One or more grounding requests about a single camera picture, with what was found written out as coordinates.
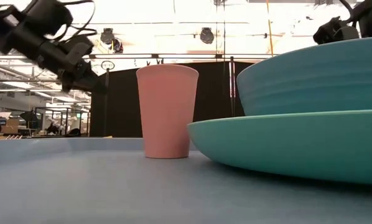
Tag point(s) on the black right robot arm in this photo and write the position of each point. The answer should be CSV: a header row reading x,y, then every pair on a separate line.
x,y
371,18

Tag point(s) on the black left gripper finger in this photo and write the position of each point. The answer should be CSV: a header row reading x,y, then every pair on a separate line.
x,y
70,87
91,82

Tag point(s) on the black round ceiling device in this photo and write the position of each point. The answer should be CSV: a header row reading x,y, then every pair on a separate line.
x,y
108,35
206,35

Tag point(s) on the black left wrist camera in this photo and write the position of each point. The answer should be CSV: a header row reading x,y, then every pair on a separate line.
x,y
77,48

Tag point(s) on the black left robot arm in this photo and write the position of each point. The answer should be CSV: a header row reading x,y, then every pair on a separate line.
x,y
21,28

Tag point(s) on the thin black double pole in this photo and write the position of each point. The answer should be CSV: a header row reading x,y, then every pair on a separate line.
x,y
232,87

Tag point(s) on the teal green plate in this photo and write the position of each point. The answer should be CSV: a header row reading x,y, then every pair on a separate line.
x,y
298,146

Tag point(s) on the black curtain partition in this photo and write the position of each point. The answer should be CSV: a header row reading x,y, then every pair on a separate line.
x,y
120,105

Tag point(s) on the cardboard box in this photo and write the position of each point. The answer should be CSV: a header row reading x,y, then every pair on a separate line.
x,y
8,126

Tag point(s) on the blue serving tray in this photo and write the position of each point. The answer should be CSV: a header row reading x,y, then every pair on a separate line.
x,y
111,186

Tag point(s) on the long horizontal ceiling rail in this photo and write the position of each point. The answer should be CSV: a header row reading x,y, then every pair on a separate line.
x,y
186,56

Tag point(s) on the blue bowl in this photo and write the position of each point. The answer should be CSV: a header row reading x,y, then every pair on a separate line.
x,y
313,81

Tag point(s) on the distant black workstation frame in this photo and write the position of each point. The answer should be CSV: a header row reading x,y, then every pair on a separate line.
x,y
64,121

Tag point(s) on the pink cup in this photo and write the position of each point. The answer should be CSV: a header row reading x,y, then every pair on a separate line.
x,y
167,112

